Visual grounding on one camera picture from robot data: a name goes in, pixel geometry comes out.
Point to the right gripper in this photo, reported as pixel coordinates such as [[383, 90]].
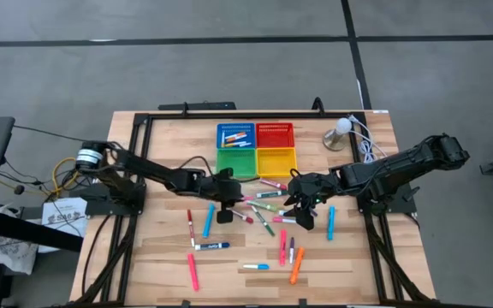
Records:
[[310, 188]]

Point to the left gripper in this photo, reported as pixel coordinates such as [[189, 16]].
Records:
[[225, 190]]

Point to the thin purple marker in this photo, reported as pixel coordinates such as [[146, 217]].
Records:
[[313, 212]]

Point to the small pink cap marker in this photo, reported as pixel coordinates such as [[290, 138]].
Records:
[[283, 220]]

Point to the thin pink marker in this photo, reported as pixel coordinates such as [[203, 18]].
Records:
[[247, 198]]

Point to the magenta Expo marker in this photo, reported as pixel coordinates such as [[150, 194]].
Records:
[[243, 216]]

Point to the thin green marker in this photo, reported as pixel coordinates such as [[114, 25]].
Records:
[[263, 222]]

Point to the small purple cap marker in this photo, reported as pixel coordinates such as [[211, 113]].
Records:
[[291, 250]]

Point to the thin red marker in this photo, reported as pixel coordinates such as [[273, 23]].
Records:
[[191, 229]]

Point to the small yellow cap marker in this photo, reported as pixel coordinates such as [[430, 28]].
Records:
[[223, 139], [230, 145]]

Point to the orange highlighter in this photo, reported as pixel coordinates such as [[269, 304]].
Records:
[[297, 265]]

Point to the small white marker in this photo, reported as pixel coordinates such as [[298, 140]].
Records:
[[245, 144]]

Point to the small blue cap marker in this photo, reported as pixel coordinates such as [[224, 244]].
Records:
[[256, 266]]

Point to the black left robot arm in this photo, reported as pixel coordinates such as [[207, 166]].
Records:
[[152, 171]]

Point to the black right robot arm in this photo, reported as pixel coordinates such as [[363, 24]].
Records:
[[400, 164]]

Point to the dark green Expo marker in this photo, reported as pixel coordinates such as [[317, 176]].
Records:
[[272, 194]]

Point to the green plastic basket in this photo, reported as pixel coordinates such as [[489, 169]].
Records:
[[235, 163]]

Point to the pink Expo marker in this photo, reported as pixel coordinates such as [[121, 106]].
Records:
[[273, 184]]

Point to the dark blue Expo marker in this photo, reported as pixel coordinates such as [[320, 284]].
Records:
[[212, 246]]

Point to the yellow plastic basket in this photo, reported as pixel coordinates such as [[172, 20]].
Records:
[[276, 162]]

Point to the blue plastic basket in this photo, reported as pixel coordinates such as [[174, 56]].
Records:
[[229, 128]]

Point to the red plastic basket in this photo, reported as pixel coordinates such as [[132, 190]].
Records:
[[274, 136]]

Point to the black power strip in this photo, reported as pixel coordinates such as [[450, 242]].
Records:
[[212, 105]]

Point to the brass lamp with white bulb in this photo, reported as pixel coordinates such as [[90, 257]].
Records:
[[343, 125]]

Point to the white sticker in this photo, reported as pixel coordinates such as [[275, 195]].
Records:
[[381, 111]]

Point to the white printed paper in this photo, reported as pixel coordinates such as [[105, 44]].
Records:
[[64, 220]]

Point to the black beam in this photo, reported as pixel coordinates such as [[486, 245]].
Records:
[[28, 231]]

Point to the white plastic bag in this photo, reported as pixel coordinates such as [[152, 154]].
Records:
[[13, 256]]

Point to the black curved bracket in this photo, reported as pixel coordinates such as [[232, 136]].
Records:
[[317, 99]]

